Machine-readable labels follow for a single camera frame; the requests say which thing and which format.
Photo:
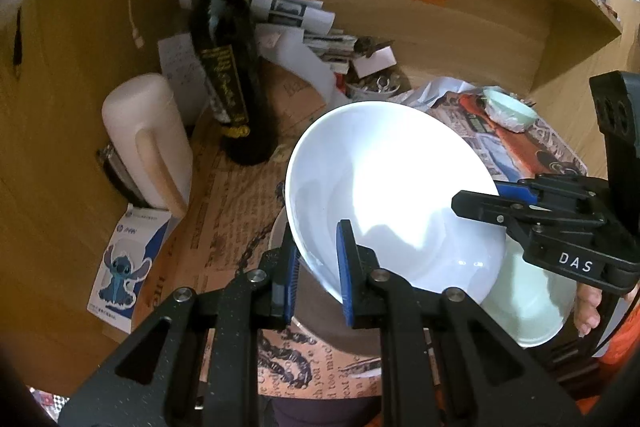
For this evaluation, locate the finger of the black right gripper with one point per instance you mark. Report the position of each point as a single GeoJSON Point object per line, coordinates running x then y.
{"type": "Point", "coordinates": [540, 231]}
{"type": "Point", "coordinates": [552, 190]}

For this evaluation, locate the dark wine bottle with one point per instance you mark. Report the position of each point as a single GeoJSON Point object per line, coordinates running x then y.
{"type": "Point", "coordinates": [222, 34]}

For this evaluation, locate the pile of newspapers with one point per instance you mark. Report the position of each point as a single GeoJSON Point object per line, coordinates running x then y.
{"type": "Point", "coordinates": [333, 47]}

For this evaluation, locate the pale green ceramic bowl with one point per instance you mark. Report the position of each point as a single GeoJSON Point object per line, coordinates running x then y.
{"type": "Point", "coordinates": [529, 303]}

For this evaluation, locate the small white card box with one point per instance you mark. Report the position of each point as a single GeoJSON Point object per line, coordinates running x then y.
{"type": "Point", "coordinates": [368, 65]}

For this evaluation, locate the white ceramic bowl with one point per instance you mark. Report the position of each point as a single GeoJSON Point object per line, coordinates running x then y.
{"type": "Point", "coordinates": [321, 315]}

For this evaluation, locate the light blue ceramic bowl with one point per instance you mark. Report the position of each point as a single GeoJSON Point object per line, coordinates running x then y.
{"type": "Point", "coordinates": [392, 171]}

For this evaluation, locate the right human hand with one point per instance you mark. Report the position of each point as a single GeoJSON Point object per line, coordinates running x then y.
{"type": "Point", "coordinates": [587, 313]}

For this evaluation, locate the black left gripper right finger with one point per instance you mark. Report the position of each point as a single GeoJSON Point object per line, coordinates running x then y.
{"type": "Point", "coordinates": [365, 286]}

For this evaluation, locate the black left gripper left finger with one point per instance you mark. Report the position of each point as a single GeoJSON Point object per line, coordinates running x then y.
{"type": "Point", "coordinates": [277, 296]}

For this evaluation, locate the printed newspaper shelf liner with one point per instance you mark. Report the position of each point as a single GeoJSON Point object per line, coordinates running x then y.
{"type": "Point", "coordinates": [238, 213]}

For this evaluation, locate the white folded paper sheet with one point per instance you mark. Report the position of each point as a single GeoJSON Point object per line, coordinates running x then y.
{"type": "Point", "coordinates": [285, 47]}

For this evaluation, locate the stitch cartoon paper card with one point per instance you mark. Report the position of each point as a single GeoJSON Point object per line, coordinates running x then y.
{"type": "Point", "coordinates": [126, 262]}

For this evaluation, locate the cream plastic jug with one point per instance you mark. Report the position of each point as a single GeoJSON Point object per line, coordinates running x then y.
{"type": "Point", "coordinates": [142, 120]}

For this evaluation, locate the small bowl with clutter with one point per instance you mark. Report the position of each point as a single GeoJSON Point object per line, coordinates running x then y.
{"type": "Point", "coordinates": [379, 87]}

